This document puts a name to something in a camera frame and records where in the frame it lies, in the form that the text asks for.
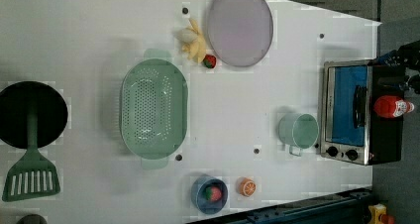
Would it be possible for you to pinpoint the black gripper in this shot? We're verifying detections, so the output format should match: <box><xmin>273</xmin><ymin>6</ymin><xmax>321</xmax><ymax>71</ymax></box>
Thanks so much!
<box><xmin>377</xmin><ymin>41</ymin><xmax>420</xmax><ymax>94</ymax></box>

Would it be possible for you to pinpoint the green slotted spatula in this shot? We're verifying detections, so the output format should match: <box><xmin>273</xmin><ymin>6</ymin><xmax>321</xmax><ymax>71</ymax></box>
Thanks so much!
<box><xmin>2</xmin><ymin>105</ymin><xmax>60</xmax><ymax>202</ymax></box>

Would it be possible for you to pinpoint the large grey round plate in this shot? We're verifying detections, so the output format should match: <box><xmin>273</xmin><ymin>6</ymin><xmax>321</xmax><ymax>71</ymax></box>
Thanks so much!
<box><xmin>207</xmin><ymin>0</ymin><xmax>273</xmax><ymax>67</ymax></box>

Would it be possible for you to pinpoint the strawberry in blue bowl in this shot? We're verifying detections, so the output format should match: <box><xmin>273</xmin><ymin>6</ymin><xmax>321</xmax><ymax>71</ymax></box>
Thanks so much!
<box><xmin>205</xmin><ymin>186</ymin><xmax>222</xmax><ymax>202</ymax></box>

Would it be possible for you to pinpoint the red ketchup bottle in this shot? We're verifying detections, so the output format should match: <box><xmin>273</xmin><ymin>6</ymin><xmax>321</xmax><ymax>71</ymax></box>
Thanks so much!
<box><xmin>373</xmin><ymin>95</ymin><xmax>415</xmax><ymax>118</ymax></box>

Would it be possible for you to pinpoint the yellow toy banana bunch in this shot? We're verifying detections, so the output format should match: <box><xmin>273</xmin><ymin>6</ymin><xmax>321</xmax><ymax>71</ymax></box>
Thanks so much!
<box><xmin>176</xmin><ymin>18</ymin><xmax>207</xmax><ymax>63</ymax></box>

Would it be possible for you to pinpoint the dark round object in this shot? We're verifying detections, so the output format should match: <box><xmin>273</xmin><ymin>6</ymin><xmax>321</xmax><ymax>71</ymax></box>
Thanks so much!
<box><xmin>16</xmin><ymin>214</ymin><xmax>48</xmax><ymax>224</ymax></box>

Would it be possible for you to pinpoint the black frying pan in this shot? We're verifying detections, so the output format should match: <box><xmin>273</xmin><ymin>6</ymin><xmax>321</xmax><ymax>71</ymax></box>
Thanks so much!
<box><xmin>0</xmin><ymin>81</ymin><xmax>68</xmax><ymax>149</ymax></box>

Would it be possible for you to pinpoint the green plastic colander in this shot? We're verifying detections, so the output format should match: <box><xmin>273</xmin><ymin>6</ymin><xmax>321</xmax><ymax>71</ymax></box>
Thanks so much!
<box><xmin>120</xmin><ymin>49</ymin><xmax>188</xmax><ymax>170</ymax></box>

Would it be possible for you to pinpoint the silver black toaster oven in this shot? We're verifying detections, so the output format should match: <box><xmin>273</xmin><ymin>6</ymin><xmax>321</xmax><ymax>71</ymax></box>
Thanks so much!
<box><xmin>319</xmin><ymin>60</ymin><xmax>405</xmax><ymax>166</ymax></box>

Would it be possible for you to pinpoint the yellow red object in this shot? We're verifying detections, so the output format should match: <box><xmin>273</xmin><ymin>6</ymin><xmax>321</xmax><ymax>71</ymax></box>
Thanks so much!
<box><xmin>368</xmin><ymin>204</ymin><xmax>395</xmax><ymax>224</ymax></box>

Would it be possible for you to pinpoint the red toy strawberry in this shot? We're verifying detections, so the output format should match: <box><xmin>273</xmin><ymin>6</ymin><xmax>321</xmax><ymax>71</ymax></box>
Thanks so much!
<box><xmin>202</xmin><ymin>55</ymin><xmax>217</xmax><ymax>68</ymax></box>

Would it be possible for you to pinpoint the toy orange half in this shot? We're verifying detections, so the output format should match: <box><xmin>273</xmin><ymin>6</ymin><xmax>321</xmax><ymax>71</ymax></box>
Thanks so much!
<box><xmin>238</xmin><ymin>177</ymin><xmax>257</xmax><ymax>197</ymax></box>

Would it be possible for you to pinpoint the green metal mug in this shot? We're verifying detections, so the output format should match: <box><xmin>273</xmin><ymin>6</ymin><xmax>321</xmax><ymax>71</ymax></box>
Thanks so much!
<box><xmin>278</xmin><ymin>113</ymin><xmax>319</xmax><ymax>157</ymax></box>

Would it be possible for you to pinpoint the small blue bowl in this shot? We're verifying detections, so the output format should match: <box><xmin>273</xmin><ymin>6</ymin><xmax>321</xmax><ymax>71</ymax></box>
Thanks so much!
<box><xmin>190</xmin><ymin>174</ymin><xmax>229</xmax><ymax>215</ymax></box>

